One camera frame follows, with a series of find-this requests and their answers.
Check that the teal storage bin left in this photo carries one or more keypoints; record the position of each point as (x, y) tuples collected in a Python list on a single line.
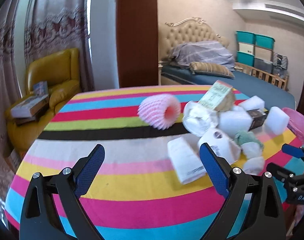
[(245, 37)]

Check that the bed with blue sheet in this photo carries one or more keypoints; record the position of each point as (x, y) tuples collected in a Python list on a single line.
[(246, 84)]

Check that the white storage box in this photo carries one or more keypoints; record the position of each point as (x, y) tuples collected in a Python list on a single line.
[(246, 48)]

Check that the white foam block right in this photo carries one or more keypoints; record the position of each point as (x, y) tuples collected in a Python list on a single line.
[(277, 120)]

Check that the yellow leather armchair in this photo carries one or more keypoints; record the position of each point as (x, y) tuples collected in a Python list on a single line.
[(61, 71)]

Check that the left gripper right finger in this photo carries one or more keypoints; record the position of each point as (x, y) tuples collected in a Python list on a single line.
[(264, 218)]

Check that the grey striped pillow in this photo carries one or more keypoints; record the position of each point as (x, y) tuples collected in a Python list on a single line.
[(205, 51)]

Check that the white tissue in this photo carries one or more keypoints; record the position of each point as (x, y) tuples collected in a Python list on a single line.
[(251, 150)]

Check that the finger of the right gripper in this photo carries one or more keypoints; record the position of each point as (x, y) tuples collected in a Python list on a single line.
[(279, 173), (295, 151)]

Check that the white crumpled paper bag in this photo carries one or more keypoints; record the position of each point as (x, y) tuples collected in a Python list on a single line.
[(197, 119)]

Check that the teal storage bin right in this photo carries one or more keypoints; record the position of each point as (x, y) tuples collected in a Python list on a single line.
[(264, 41)]

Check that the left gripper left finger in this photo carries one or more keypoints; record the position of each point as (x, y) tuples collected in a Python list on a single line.
[(39, 216)]

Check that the wooden crib rail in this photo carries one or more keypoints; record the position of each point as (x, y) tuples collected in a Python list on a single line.
[(275, 80)]

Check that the flat box on armchair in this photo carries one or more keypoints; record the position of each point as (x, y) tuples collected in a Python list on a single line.
[(30, 106)]

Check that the pink trash bin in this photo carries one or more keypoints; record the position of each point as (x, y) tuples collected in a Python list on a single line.
[(296, 123)]

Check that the large white foam block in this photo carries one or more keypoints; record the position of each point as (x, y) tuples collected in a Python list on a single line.
[(231, 122)]

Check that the houndstooth bag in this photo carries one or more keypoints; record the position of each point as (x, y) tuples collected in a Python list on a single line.
[(280, 61)]

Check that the teal storage bin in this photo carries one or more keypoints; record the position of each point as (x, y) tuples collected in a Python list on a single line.
[(264, 41), (245, 37), (245, 58)]

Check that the beige storage box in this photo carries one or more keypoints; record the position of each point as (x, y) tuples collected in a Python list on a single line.
[(263, 53)]

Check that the lace patterned curtain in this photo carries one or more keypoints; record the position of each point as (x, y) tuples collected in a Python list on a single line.
[(43, 28)]

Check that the white foam scrap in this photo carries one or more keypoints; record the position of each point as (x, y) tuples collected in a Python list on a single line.
[(254, 166)]

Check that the white paper packet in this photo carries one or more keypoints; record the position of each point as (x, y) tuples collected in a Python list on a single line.
[(185, 161)]

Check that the grey storage bin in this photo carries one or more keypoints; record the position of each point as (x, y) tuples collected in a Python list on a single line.
[(266, 66)]

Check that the green wavy cloth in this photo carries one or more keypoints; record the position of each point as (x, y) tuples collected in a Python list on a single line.
[(243, 137)]

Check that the beige tufted headboard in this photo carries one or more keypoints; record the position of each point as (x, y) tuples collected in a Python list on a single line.
[(193, 29)]

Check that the teal storage bin lower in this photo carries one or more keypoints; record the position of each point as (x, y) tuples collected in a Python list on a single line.
[(245, 58)]

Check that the brown striped cushion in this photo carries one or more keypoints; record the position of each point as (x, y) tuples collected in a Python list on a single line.
[(211, 69)]

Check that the beige orange cardboard box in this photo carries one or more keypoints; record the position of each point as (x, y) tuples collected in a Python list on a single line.
[(220, 97)]

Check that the small book on armchair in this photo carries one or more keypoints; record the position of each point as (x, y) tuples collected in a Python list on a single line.
[(41, 88)]

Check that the small pink foam fruit net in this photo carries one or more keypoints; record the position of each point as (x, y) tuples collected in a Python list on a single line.
[(160, 111)]

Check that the dark wooden wardrobe panel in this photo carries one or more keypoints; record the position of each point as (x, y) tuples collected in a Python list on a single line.
[(137, 42)]

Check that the black product box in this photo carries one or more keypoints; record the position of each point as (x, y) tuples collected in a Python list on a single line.
[(258, 118)]

